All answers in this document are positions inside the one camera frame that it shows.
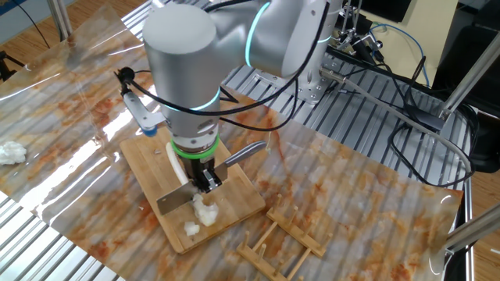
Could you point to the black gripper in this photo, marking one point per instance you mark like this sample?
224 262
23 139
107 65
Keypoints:
197 168

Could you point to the white scallion stalk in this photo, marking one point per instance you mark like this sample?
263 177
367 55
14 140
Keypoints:
207 212

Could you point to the steel cleaver knife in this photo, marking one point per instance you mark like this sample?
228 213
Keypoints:
176 201

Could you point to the chopped white scallion piece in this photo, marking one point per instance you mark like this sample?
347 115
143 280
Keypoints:
191 228

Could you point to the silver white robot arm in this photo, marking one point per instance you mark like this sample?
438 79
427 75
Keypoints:
179 58

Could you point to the wooden cutting board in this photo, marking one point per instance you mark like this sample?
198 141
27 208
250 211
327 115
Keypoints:
234 203

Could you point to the wooden peg rack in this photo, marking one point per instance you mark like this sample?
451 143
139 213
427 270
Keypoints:
297 230

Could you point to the marble pattern plastic mat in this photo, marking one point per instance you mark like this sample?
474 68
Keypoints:
351 195

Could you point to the crumpled white tissue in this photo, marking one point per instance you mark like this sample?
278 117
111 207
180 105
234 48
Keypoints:
11 153

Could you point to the black tripod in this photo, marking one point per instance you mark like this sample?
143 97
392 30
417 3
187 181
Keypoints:
4 68

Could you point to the black power adapter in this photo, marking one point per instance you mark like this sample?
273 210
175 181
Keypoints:
427 119

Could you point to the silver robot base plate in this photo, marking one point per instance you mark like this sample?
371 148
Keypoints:
316 89

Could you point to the camera on metal stand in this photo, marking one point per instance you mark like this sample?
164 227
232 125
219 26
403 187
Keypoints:
359 41

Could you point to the aluminium frame post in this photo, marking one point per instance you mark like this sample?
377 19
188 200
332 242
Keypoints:
476 228
468 78
58 17

